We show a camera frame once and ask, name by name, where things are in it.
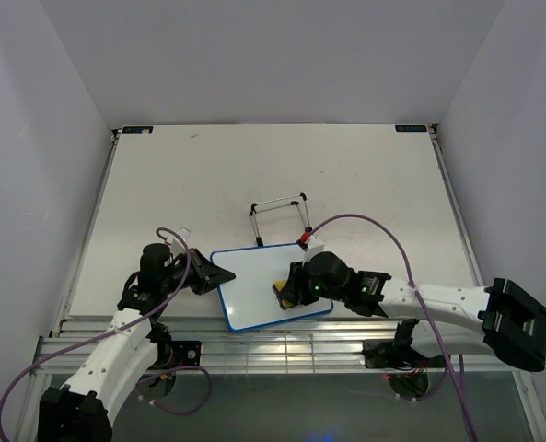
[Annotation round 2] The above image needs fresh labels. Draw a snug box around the blue framed small whiteboard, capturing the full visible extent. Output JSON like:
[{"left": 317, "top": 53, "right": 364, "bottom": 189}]
[{"left": 210, "top": 244, "right": 333, "bottom": 332}]

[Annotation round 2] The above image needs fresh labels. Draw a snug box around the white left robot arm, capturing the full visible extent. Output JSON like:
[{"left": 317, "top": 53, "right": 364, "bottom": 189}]
[{"left": 37, "top": 243, "right": 236, "bottom": 441}]

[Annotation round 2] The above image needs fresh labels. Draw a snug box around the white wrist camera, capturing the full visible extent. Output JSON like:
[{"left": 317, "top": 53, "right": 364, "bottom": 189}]
[
  {"left": 166, "top": 227, "right": 191, "bottom": 256},
  {"left": 296, "top": 232, "right": 324, "bottom": 251}
]

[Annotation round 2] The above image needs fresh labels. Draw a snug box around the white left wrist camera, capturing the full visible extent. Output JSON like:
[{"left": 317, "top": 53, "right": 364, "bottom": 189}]
[{"left": 166, "top": 227, "right": 191, "bottom": 256}]

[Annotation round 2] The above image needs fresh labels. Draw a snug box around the black metal whiteboard stand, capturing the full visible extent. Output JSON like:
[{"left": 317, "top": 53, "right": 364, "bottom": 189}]
[{"left": 248, "top": 192, "right": 313, "bottom": 247}]

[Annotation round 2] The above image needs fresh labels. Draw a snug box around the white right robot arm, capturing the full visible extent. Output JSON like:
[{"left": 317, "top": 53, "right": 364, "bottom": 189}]
[{"left": 273, "top": 251, "right": 546, "bottom": 372}]

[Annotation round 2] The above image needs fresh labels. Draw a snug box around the dark corner label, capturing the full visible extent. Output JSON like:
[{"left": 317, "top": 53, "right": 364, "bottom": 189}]
[
  {"left": 394, "top": 124, "right": 428, "bottom": 133},
  {"left": 122, "top": 125, "right": 154, "bottom": 134}
]

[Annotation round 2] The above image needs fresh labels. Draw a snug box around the dark left corner label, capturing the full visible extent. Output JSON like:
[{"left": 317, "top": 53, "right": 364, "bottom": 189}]
[{"left": 122, "top": 125, "right": 154, "bottom": 134}]

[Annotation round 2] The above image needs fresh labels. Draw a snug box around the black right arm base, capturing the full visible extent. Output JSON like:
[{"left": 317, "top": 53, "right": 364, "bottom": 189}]
[{"left": 361, "top": 340, "right": 445, "bottom": 371}]

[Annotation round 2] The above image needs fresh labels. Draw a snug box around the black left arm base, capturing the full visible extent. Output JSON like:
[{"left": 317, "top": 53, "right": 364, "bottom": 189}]
[{"left": 151, "top": 340, "right": 202, "bottom": 370}]

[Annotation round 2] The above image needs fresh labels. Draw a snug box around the yellow whiteboard eraser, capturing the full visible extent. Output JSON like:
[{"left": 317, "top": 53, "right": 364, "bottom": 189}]
[{"left": 272, "top": 280, "right": 300, "bottom": 310}]

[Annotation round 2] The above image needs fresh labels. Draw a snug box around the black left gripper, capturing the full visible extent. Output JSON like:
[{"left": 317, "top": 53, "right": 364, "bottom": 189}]
[{"left": 161, "top": 248, "right": 235, "bottom": 296}]

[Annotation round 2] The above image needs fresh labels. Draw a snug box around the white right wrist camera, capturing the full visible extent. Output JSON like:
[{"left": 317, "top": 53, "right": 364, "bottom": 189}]
[{"left": 296, "top": 232, "right": 324, "bottom": 251}]

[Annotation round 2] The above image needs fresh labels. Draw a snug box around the aluminium frame rail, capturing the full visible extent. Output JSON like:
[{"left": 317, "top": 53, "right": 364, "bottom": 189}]
[{"left": 34, "top": 319, "right": 516, "bottom": 376}]

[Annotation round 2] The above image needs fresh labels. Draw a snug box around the dark right corner label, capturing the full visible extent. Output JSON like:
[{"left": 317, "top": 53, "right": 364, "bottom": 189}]
[{"left": 394, "top": 124, "right": 428, "bottom": 133}]

